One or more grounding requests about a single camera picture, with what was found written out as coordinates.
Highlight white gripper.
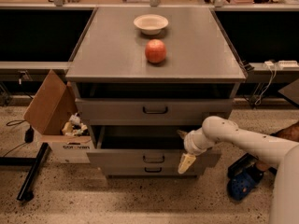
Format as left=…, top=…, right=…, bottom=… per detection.
left=177, top=129, right=215, bottom=175

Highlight grey drawer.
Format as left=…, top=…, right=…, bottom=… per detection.
left=102, top=167, right=206, bottom=176
left=76, top=98, right=233, bottom=126
left=86, top=125, right=222, bottom=169

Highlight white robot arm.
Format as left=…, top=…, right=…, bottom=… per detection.
left=178, top=116, right=299, bottom=224

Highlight grey bottom drawer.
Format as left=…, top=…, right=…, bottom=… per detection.
left=102, top=167, right=206, bottom=176

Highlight grey drawer cabinet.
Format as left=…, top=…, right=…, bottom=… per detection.
left=64, top=6, right=248, bottom=179

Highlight grey top drawer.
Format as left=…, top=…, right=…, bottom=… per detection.
left=76, top=98, right=233, bottom=126

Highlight open cardboard box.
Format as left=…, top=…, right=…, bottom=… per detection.
left=24, top=70, right=95, bottom=163

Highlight black chair base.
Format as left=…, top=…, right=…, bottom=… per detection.
left=227, top=153, right=277, bottom=181

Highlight blue croc shoe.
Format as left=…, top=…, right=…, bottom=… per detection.
left=227, top=167, right=263, bottom=201

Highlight red apple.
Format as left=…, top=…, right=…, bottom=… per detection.
left=145, top=39, right=166, bottom=63

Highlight person's bare leg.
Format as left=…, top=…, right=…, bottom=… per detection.
left=255, top=121, right=299, bottom=172

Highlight white bowl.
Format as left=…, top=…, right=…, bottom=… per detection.
left=134, top=14, right=168, bottom=35

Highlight white power strip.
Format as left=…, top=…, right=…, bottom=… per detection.
left=278, top=61, right=299, bottom=69

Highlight black power adapter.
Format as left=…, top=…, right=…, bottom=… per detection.
left=24, top=127, right=34, bottom=143

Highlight white cables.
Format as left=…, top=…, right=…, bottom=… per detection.
left=252, top=59, right=278, bottom=106

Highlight black table leg frame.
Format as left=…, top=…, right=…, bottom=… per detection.
left=0, top=143, right=49, bottom=202

